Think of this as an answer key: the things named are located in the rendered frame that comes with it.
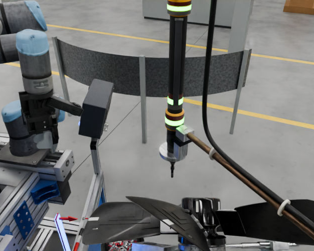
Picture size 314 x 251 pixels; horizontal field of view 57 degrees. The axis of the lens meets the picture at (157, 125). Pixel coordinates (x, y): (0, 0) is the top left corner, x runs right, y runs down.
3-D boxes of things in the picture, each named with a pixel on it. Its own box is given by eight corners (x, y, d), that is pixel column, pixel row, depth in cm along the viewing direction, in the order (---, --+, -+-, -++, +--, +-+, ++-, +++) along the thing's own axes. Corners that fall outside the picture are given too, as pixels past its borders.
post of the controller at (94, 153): (100, 174, 150) (95, 145, 139) (94, 174, 150) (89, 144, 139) (101, 170, 153) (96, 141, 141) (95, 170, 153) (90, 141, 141)
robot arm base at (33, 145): (3, 154, 136) (-4, 137, 130) (21, 135, 148) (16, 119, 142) (32, 158, 133) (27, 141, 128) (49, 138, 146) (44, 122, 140)
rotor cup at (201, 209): (235, 243, 83) (234, 196, 86) (189, 244, 79) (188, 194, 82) (212, 237, 96) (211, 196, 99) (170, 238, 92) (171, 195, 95)
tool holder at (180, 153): (198, 159, 71) (201, 127, 65) (175, 171, 68) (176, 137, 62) (176, 141, 77) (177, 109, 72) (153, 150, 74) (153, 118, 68)
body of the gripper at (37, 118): (23, 126, 86) (16, 87, 80) (53, 120, 90) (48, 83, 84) (29, 138, 80) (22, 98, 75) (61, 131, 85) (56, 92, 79)
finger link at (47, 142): (37, 156, 88) (32, 130, 84) (57, 151, 91) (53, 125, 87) (40, 162, 86) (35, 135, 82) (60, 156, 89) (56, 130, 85)
